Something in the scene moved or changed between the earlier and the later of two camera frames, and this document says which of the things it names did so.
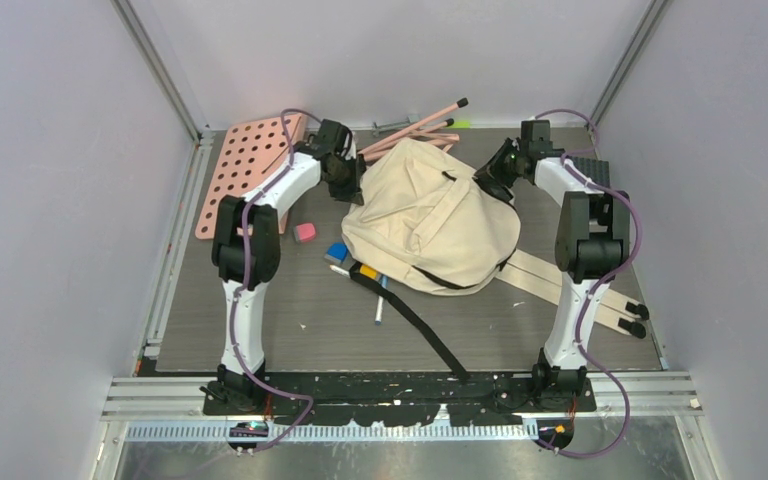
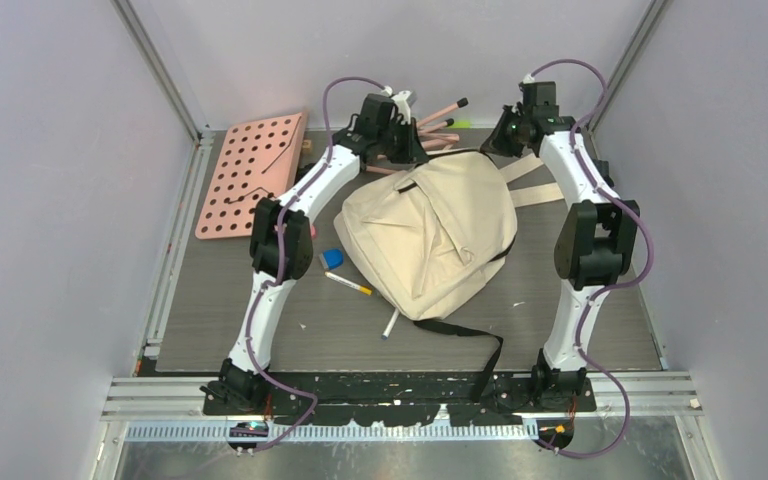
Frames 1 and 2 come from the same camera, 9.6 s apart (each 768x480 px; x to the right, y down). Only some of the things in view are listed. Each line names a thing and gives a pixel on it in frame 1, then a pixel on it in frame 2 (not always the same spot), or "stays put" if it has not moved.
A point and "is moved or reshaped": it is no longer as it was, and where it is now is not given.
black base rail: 398,398 stays put
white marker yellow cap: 340,270 to 348,283
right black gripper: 486,175 to 499,143
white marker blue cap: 378,319 to 390,324
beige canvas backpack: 417,214 is moved or reshaped
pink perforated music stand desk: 249,151 stays put
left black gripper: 351,192 to 411,151
